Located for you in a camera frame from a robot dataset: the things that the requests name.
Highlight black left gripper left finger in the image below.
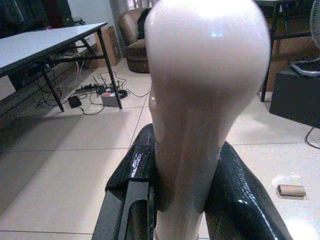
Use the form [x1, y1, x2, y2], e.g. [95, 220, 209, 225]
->
[92, 123, 159, 240]

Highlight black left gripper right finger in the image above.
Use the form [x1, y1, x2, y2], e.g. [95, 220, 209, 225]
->
[204, 141, 294, 240]

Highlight white plastic broom handle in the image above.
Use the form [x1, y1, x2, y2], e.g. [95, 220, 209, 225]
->
[144, 0, 272, 240]

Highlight cardboard tube roll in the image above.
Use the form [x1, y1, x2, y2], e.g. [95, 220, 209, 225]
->
[276, 184, 307, 197]

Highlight grey box with red label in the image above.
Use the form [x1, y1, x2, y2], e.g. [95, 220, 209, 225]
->
[100, 91, 119, 107]

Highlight small black adapter box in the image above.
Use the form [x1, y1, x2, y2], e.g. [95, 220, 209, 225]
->
[67, 95, 83, 109]

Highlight black power strip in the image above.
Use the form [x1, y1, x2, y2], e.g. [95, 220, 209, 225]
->
[74, 83, 106, 94]

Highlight black box speaker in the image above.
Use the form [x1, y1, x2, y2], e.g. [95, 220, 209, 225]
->
[268, 65, 320, 129]

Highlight brown upholstered armchair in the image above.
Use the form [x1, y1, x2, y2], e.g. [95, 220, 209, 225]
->
[118, 7, 152, 74]

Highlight large brown cardboard box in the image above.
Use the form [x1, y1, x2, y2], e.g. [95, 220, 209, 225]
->
[262, 37, 320, 93]

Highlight black garment on armchair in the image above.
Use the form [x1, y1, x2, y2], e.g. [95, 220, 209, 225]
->
[136, 7, 152, 41]

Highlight grey folding table black legs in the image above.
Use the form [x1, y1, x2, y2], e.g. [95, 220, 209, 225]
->
[0, 21, 123, 113]

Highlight electric standing fan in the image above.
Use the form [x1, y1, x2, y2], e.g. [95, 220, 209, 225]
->
[289, 0, 320, 77]

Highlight black power cable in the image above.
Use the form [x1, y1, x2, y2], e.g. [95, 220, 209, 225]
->
[304, 125, 320, 150]

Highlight black frame table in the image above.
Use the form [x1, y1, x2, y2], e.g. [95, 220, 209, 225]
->
[254, 0, 320, 103]

